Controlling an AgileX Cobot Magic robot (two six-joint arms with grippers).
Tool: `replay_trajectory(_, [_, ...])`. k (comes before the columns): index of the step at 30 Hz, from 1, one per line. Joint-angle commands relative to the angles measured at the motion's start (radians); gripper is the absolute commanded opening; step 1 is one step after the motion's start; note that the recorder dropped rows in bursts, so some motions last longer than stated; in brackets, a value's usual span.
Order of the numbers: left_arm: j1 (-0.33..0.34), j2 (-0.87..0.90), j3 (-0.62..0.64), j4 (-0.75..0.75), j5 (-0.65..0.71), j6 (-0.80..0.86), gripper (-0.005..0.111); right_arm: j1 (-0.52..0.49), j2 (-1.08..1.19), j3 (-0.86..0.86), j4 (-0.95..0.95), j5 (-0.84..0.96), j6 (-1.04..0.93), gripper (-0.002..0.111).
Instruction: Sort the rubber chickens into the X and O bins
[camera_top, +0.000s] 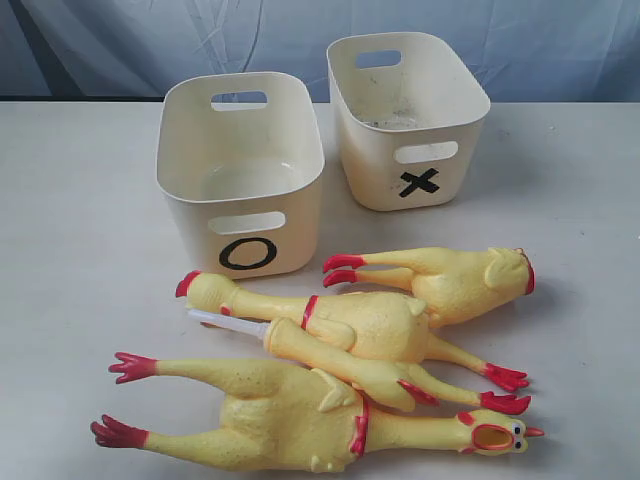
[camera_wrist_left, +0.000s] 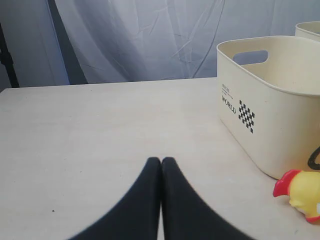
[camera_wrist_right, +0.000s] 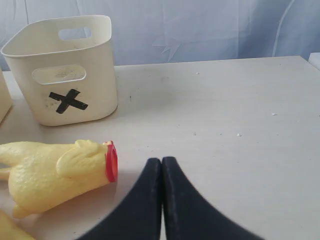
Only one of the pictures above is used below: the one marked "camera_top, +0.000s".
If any cream bin marked X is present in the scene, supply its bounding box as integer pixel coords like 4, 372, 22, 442
326, 32, 491, 211

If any whole rubber chicken face down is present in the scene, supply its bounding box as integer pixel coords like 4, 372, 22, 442
175, 270, 529, 392

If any whole rubber chicken beak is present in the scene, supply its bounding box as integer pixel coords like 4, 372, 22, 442
90, 352, 544, 473

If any cream bin marked O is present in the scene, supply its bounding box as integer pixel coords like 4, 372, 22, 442
156, 72, 325, 279

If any headless rubber chicken body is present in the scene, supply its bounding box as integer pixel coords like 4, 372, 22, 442
323, 247, 535, 326

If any grey backdrop curtain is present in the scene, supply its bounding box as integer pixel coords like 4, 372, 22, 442
1, 1, 639, 102

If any rubber chicken head with tube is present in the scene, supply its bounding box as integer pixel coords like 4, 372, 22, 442
187, 308, 531, 415

